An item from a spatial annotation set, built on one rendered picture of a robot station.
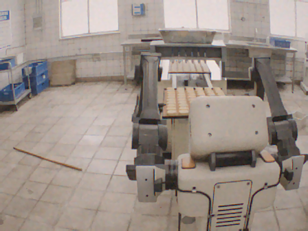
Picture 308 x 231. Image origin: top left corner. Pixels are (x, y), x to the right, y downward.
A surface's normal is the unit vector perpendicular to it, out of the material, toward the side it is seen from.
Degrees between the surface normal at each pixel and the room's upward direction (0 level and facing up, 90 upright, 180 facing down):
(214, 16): 90
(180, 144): 90
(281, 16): 90
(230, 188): 81
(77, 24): 90
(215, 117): 47
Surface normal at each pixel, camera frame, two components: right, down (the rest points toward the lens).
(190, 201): -0.05, 0.22
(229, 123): -0.06, -0.37
